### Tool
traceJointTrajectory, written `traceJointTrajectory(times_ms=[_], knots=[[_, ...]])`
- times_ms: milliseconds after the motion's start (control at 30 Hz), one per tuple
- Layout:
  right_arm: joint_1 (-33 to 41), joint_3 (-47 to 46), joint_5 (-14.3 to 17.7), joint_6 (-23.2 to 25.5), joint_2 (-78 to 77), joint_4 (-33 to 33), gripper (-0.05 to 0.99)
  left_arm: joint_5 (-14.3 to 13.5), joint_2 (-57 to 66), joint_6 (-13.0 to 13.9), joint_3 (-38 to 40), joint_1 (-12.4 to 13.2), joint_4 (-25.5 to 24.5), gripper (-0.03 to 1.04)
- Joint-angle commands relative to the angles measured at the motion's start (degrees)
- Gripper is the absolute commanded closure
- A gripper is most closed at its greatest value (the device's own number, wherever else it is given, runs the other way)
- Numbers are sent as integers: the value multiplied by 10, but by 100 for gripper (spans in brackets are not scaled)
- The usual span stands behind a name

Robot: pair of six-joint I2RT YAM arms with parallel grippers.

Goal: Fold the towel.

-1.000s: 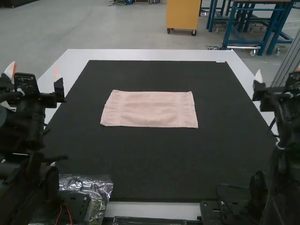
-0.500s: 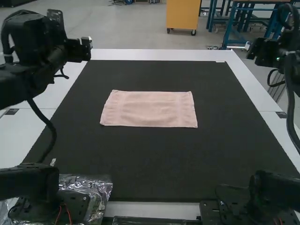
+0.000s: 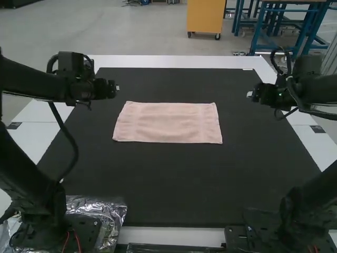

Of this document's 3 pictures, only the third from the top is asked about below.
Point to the pale towel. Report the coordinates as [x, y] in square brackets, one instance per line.
[168, 122]

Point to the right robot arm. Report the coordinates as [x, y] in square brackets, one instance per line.
[316, 87]

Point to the black mat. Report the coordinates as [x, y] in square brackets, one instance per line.
[171, 179]

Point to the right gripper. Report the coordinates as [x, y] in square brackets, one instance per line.
[266, 95]

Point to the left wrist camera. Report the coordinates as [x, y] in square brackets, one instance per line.
[72, 63]

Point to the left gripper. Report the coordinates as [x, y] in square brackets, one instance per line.
[104, 89]

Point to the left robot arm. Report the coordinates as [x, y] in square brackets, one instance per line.
[23, 79]

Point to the yellow wheeled cabinet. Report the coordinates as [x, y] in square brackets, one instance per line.
[205, 15]

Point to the blue metal rack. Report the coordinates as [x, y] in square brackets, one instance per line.
[246, 15]
[295, 29]

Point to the silver foil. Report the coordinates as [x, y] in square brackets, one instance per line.
[105, 210]

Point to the dark base panel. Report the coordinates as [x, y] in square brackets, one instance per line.
[84, 234]
[173, 247]
[250, 232]

